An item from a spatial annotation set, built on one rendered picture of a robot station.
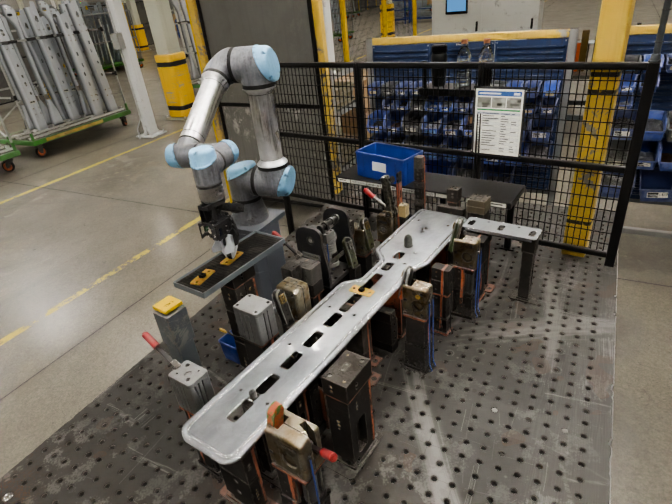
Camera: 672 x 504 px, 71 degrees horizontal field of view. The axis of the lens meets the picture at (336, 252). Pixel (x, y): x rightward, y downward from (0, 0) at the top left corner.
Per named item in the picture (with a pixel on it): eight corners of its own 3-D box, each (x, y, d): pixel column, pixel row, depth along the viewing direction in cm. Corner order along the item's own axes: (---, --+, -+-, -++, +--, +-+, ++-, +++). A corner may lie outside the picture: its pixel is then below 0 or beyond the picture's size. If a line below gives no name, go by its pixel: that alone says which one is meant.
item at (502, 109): (520, 159, 209) (527, 87, 194) (470, 154, 221) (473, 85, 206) (521, 158, 211) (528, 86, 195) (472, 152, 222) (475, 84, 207)
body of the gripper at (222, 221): (201, 240, 144) (191, 204, 138) (218, 227, 151) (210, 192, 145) (221, 243, 141) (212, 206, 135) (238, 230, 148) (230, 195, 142)
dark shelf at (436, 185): (510, 210, 199) (511, 203, 198) (335, 181, 247) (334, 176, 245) (525, 191, 214) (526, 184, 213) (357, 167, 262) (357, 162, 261)
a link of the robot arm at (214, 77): (204, 41, 164) (155, 154, 143) (232, 39, 160) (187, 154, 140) (219, 68, 174) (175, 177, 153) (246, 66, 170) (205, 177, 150)
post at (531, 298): (535, 305, 190) (544, 242, 176) (507, 298, 196) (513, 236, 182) (539, 296, 195) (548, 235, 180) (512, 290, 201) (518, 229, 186)
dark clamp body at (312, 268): (324, 361, 174) (312, 274, 155) (297, 350, 181) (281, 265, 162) (341, 344, 181) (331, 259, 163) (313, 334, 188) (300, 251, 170)
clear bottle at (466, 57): (467, 87, 215) (469, 40, 205) (453, 87, 218) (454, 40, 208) (472, 84, 219) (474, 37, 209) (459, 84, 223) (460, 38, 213)
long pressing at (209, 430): (238, 476, 103) (236, 471, 103) (172, 433, 115) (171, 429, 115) (470, 218, 198) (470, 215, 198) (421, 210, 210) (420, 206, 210)
